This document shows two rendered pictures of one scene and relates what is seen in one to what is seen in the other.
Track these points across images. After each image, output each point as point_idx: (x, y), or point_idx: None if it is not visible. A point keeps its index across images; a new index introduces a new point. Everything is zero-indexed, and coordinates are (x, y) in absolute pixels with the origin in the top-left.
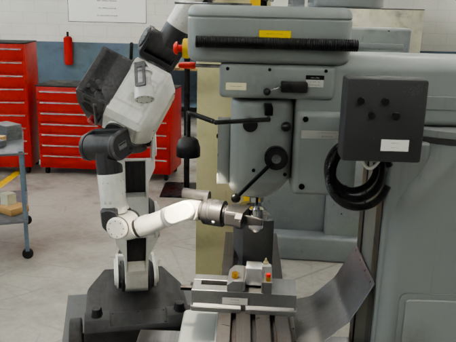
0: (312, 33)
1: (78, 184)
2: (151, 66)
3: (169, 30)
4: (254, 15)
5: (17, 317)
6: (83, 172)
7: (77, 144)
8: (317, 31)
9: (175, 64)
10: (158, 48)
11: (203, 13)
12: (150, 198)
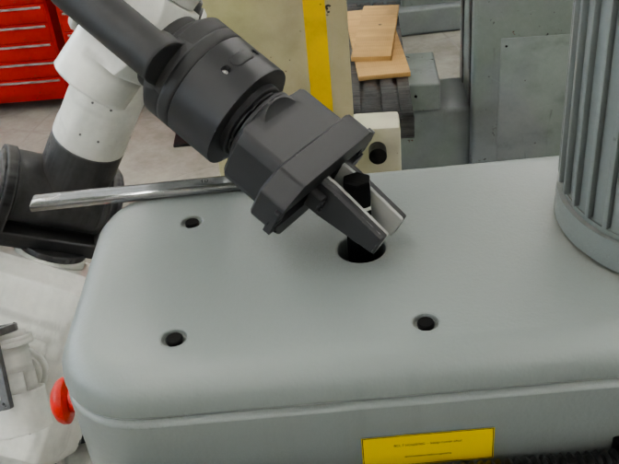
0: (581, 424)
1: (33, 135)
2: (35, 276)
3: (64, 166)
4: (337, 398)
5: None
6: (39, 102)
7: (17, 62)
8: (604, 417)
9: None
10: (44, 215)
11: (121, 412)
12: (158, 152)
